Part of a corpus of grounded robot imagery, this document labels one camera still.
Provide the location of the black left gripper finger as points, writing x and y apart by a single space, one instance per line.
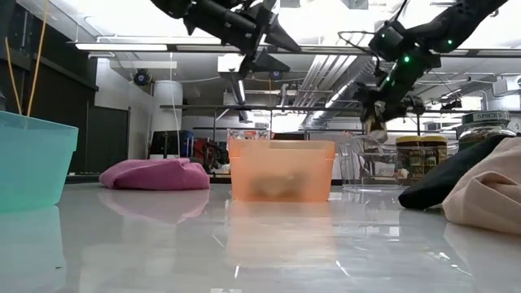
283 40
270 65

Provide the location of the yellow-lid brown spice jar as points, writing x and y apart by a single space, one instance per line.
434 140
409 140

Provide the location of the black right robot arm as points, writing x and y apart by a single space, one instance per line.
460 20

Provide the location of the silver ceiling duct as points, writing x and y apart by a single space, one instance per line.
321 77

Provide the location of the white cylindrical tank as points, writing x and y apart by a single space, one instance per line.
167 106

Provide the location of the clear plastic bin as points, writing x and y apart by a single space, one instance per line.
354 171

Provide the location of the green-lid glass spice jar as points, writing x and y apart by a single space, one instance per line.
486 118

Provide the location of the metal shelving rack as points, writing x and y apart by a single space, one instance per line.
244 108

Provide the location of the pink cloth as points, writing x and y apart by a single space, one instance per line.
154 175

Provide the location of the beige cloth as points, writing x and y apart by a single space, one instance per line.
488 191

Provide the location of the black cloth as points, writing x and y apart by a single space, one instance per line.
439 183

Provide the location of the orange plastic bin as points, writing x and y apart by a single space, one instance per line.
281 158

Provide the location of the long ceiling light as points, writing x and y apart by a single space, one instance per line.
122 46

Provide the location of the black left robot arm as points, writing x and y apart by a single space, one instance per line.
203 16

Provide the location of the teal plastic bin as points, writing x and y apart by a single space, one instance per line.
32 163

